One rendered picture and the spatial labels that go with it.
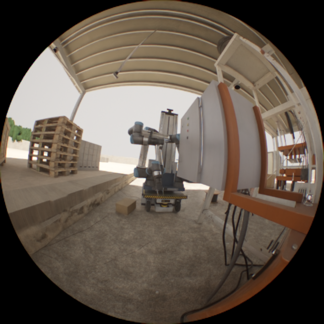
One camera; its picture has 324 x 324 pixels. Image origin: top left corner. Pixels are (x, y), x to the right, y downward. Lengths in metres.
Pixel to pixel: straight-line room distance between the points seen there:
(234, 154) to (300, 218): 0.32
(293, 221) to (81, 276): 0.95
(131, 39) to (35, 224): 5.07
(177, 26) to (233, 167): 4.51
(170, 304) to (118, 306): 0.26
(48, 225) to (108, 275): 0.59
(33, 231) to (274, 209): 1.21
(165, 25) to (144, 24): 0.70
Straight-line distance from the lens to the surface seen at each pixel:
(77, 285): 0.83
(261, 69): 2.33
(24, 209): 0.94
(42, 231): 1.03
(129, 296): 0.74
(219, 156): 0.44
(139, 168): 1.32
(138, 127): 0.88
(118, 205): 1.43
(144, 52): 4.78
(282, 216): 0.31
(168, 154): 1.70
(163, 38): 4.57
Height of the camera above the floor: 0.73
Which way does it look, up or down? 3 degrees up
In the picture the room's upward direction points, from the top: 6 degrees clockwise
